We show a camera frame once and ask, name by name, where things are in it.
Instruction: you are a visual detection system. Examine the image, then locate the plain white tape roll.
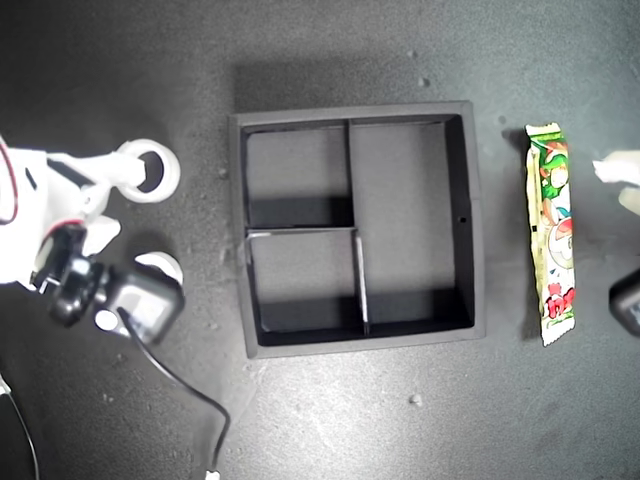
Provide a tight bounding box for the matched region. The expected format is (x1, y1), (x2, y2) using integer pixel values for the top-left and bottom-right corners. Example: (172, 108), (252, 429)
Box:
(113, 138), (182, 204)

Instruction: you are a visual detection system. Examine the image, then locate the white tape roll green core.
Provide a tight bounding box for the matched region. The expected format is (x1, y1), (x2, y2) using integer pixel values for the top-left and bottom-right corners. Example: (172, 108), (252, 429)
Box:
(133, 251), (185, 287)

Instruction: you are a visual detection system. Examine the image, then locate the snack bar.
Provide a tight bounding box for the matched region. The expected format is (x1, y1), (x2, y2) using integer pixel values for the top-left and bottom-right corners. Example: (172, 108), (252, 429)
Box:
(523, 123), (577, 348)

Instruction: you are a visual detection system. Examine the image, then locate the black tray with wells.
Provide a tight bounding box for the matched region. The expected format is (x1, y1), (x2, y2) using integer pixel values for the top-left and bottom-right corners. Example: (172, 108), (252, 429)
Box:
(227, 101), (487, 360)

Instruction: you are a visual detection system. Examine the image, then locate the red servo wire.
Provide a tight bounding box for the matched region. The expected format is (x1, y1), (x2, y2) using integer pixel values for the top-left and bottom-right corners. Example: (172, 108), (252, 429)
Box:
(0, 133), (22, 226)

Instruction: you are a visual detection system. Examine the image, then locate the black camera cable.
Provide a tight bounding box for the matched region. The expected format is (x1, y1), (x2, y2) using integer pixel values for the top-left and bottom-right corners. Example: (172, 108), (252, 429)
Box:
(117, 305), (233, 480)

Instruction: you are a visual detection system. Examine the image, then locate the thin black cable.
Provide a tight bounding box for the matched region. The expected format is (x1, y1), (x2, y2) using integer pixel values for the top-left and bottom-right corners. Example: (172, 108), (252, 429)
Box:
(0, 373), (41, 480)

